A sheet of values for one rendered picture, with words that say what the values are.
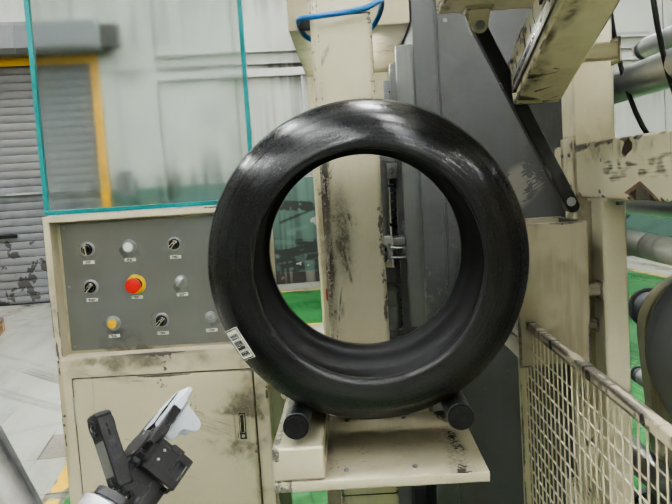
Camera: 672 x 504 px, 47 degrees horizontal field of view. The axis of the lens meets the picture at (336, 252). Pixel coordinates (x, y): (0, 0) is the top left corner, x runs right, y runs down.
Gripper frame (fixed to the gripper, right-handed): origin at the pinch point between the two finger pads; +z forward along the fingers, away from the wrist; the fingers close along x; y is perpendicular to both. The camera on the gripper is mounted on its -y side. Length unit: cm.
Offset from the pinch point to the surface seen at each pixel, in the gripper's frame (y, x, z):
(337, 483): 31.0, 1.3, 5.0
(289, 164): -12.2, 17.6, 34.1
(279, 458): 21.2, -2.6, 3.3
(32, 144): -165, -817, 443
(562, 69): 12, 40, 77
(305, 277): 203, -720, 518
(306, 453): 23.7, 0.3, 5.9
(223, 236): -11.5, 5.9, 22.6
